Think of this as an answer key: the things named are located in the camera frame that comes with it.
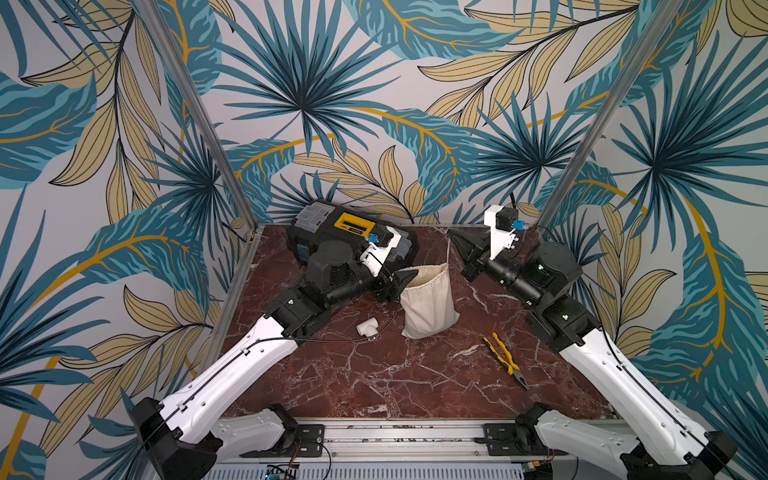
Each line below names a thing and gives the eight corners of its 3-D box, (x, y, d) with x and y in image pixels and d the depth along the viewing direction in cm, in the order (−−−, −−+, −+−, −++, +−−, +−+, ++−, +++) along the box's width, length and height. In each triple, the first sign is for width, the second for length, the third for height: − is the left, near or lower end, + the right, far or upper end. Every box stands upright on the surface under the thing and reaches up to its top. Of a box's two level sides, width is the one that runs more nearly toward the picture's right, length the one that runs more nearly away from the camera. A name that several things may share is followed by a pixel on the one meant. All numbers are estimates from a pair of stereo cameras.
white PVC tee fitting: (361, 341, 92) (361, 336, 89) (356, 330, 94) (355, 326, 92) (381, 331, 94) (381, 326, 92) (375, 321, 96) (375, 316, 94)
